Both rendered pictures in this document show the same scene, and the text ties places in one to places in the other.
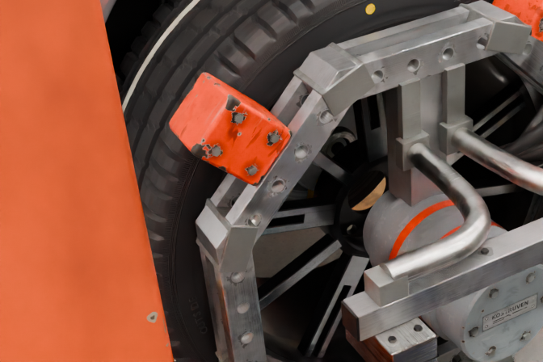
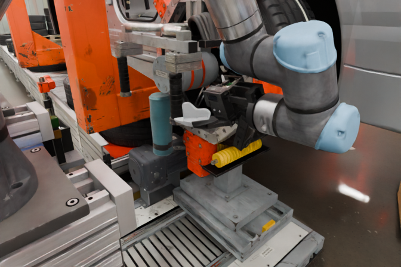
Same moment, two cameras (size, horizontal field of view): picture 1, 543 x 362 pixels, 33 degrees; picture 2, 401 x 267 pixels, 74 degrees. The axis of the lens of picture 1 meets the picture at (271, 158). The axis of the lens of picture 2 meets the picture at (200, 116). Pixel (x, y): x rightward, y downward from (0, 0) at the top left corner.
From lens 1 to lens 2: 137 cm
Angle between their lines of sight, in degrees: 65
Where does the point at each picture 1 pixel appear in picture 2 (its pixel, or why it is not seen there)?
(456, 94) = (199, 11)
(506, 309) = (160, 71)
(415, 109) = (188, 11)
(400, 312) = (123, 36)
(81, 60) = not seen: outside the picture
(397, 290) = (123, 28)
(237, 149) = (158, 5)
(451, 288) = (130, 37)
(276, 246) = (356, 177)
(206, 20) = not seen: outside the picture
